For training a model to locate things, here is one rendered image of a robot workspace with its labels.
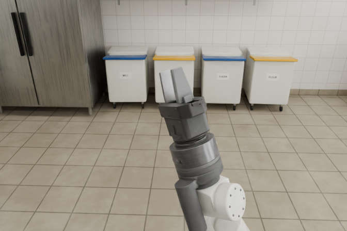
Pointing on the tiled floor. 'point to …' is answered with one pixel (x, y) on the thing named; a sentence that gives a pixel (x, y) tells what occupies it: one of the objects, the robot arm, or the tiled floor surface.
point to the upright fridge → (51, 39)
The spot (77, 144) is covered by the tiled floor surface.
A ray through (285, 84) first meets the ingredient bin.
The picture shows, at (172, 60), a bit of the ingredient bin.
